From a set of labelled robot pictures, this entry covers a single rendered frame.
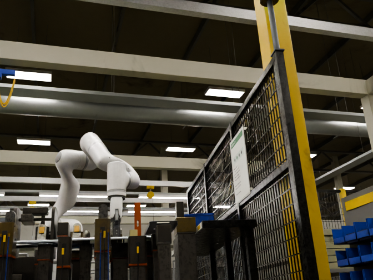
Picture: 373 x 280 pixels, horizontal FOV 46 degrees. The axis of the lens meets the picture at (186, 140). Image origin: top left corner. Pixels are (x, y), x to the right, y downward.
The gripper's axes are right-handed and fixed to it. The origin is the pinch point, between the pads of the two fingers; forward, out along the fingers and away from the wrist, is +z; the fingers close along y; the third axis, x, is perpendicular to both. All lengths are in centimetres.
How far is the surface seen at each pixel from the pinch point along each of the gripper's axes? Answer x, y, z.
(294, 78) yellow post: 66, 53, -48
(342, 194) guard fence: 278, -292, -89
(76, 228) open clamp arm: -17.8, -14.3, -5.2
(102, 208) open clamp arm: -5.7, 18.3, -6.9
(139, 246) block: 7.8, 23.7, 8.9
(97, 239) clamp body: -7.2, 25.0, 6.0
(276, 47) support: 55, 64, -54
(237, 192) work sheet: 54, 4, -16
